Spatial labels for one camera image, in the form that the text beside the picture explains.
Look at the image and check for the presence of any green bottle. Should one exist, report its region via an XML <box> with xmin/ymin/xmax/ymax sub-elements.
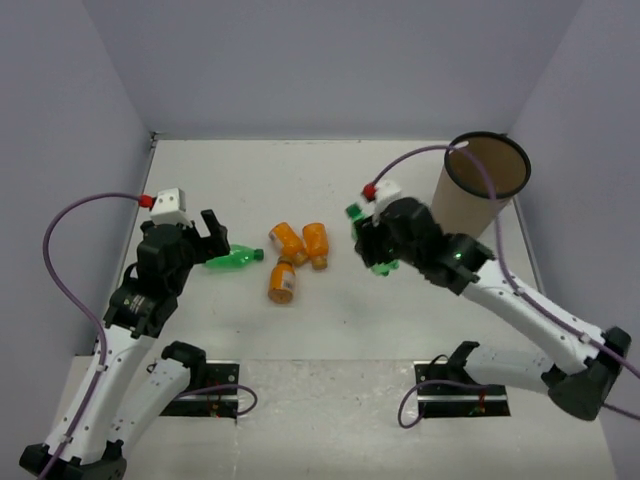
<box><xmin>204</xmin><ymin>244</ymin><xmax>264</xmax><ymax>271</ymax></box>
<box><xmin>345</xmin><ymin>203</ymin><xmax>399</xmax><ymax>277</ymax></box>

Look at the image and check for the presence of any orange bottle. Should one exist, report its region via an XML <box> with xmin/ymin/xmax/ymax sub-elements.
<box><xmin>302</xmin><ymin>222</ymin><xmax>329</xmax><ymax>271</ymax></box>
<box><xmin>267</xmin><ymin>256</ymin><xmax>296</xmax><ymax>304</ymax></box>
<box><xmin>268</xmin><ymin>222</ymin><xmax>308</xmax><ymax>266</ymax></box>

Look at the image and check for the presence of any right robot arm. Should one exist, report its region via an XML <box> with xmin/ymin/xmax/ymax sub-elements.
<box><xmin>346</xmin><ymin>197</ymin><xmax>631</xmax><ymax>421</ymax></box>

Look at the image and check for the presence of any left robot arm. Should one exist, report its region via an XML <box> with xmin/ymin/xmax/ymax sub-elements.
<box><xmin>19</xmin><ymin>210</ymin><xmax>230</xmax><ymax>479</ymax></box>

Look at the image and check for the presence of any brown cardboard bin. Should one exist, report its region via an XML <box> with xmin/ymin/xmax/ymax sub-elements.
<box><xmin>431</xmin><ymin>131</ymin><xmax>531</xmax><ymax>238</ymax></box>

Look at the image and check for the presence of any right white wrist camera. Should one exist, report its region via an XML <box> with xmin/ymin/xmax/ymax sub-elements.
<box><xmin>374</xmin><ymin>180</ymin><xmax>403</xmax><ymax>203</ymax></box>

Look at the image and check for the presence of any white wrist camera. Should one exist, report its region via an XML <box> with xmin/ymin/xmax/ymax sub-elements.
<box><xmin>150</xmin><ymin>187</ymin><xmax>191</xmax><ymax>227</ymax></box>
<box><xmin>374</xmin><ymin>180</ymin><xmax>403</xmax><ymax>203</ymax></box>

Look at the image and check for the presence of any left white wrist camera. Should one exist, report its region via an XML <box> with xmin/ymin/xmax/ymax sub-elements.
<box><xmin>150</xmin><ymin>187</ymin><xmax>191</xmax><ymax>227</ymax></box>

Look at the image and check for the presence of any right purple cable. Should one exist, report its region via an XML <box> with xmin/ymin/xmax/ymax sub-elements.
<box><xmin>372</xmin><ymin>144</ymin><xmax>640</xmax><ymax>421</ymax></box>

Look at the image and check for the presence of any purple cable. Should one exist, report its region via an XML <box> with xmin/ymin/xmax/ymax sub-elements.
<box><xmin>37</xmin><ymin>192</ymin><xmax>144</xmax><ymax>480</ymax></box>
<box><xmin>372</xmin><ymin>144</ymin><xmax>640</xmax><ymax>421</ymax></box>

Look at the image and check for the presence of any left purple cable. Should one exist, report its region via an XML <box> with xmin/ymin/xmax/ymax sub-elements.
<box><xmin>37</xmin><ymin>192</ymin><xmax>144</xmax><ymax>480</ymax></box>

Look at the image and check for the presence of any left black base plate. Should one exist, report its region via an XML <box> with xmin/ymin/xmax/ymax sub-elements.
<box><xmin>162</xmin><ymin>358</ymin><xmax>241</xmax><ymax>419</ymax></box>

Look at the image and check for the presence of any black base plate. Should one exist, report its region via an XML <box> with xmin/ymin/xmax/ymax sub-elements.
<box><xmin>162</xmin><ymin>358</ymin><xmax>241</xmax><ymax>419</ymax></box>
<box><xmin>414</xmin><ymin>359</ymin><xmax>511</xmax><ymax>419</ymax></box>

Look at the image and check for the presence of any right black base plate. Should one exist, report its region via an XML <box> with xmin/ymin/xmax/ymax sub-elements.
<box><xmin>414</xmin><ymin>359</ymin><xmax>511</xmax><ymax>419</ymax></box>

